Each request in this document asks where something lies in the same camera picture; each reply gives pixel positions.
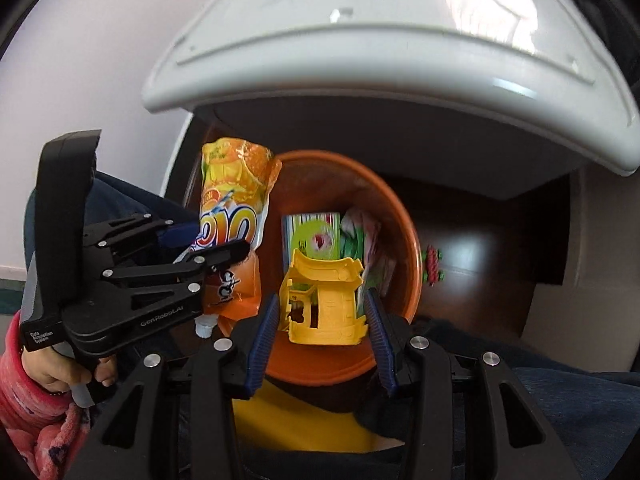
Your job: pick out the orange juice pouch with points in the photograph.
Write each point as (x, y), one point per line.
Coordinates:
(235, 185)

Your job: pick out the yellow toy truck cab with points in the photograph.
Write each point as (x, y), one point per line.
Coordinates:
(330, 310)

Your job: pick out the orange plastic bin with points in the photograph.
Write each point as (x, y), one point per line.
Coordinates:
(350, 190)

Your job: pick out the green pink snack wrapper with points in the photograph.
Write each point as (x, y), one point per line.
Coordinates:
(357, 240)

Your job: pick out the green yellow cardboard box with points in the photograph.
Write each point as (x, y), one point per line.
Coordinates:
(310, 235)

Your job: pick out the red green toy chassis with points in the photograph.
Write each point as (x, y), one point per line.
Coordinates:
(433, 265)

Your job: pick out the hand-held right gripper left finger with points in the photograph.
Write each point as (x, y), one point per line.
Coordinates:
(262, 345)

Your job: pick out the yellow plastic bag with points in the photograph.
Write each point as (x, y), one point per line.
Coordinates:
(300, 420)

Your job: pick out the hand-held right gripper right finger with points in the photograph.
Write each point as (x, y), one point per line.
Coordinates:
(380, 340)

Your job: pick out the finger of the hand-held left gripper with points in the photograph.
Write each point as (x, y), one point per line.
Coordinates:
(125, 232)
(200, 262)

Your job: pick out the person's left hand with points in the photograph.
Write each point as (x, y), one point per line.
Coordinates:
(50, 371)

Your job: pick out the person's right leg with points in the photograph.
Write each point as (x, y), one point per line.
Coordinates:
(575, 400)

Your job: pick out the person's left forearm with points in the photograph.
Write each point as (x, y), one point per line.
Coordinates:
(35, 425)

